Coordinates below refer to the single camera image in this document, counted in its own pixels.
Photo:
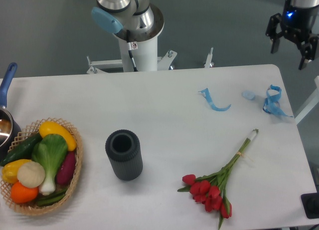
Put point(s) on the tangled blue ribbon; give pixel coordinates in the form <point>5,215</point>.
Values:
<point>271,102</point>

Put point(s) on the yellow squash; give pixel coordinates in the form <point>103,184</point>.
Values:
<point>50,127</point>

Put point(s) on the dark green cucumber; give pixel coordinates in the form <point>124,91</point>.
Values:
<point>23,150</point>

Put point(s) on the yellow bell pepper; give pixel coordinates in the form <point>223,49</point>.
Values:
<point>10,170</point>

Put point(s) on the white garlic bulb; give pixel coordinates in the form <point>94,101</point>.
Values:
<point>31,174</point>

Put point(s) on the green bok choy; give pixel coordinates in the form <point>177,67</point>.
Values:
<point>50,153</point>

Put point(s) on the green bean pods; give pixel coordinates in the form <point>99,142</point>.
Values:
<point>51,199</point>

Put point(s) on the dark grey ribbed vase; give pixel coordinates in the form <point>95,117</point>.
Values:
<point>124,152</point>

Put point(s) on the blue handled saucepan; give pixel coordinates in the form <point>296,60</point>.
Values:
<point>8,127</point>

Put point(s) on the orange fruit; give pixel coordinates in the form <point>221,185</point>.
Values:
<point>21,194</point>

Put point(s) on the black device at edge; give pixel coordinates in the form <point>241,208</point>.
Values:
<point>310,203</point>

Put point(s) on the blue ribbon strip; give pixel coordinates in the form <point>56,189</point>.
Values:
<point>206,94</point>

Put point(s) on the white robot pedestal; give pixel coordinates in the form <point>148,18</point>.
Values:
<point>136,56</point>

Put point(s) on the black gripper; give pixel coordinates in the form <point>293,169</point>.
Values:
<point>297,22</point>

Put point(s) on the woven wicker basket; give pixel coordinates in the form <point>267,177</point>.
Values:
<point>30,208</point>

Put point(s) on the purple sweet potato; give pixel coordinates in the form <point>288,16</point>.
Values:
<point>67,169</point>

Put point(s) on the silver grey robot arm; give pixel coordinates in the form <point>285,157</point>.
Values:
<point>137,24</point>

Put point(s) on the white frame leg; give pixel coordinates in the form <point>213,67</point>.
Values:
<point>309,104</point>

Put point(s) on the red tulip bouquet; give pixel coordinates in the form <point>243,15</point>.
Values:
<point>210,190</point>

